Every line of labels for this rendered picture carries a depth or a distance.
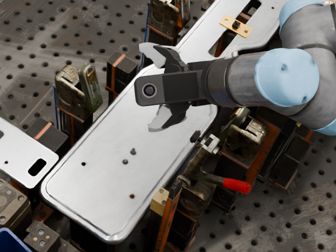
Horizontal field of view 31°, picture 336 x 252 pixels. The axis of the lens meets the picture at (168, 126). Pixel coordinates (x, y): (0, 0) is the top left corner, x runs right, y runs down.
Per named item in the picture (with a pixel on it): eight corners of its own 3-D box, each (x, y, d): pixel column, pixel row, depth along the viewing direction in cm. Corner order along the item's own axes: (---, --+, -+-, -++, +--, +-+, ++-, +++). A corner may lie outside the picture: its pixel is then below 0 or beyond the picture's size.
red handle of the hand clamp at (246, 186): (190, 161, 126) (253, 177, 116) (193, 168, 128) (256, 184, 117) (179, 176, 124) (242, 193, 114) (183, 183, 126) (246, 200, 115)
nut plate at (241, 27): (218, 23, 156) (219, 20, 155) (225, 14, 158) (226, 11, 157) (246, 38, 154) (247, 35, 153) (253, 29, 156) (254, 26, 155)
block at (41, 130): (48, 164, 163) (40, 109, 139) (81, 186, 161) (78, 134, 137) (25, 190, 158) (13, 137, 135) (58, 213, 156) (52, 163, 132)
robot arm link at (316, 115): (354, 64, 91) (307, 35, 85) (368, 127, 86) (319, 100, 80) (313, 87, 97) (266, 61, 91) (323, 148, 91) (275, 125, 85)
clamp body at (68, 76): (71, 128, 170) (67, 52, 140) (105, 150, 167) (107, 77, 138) (51, 151, 166) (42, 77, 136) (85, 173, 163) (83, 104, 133)
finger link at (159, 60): (161, 44, 107) (190, 72, 101) (133, 46, 104) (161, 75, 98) (166, 29, 105) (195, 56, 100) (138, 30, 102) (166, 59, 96)
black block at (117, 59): (110, 105, 175) (113, 41, 150) (140, 124, 173) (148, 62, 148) (93, 124, 171) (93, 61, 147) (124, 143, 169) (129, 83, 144)
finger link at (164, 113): (177, 139, 107) (200, 109, 100) (150, 145, 104) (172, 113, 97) (170, 125, 108) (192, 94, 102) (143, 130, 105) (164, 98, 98)
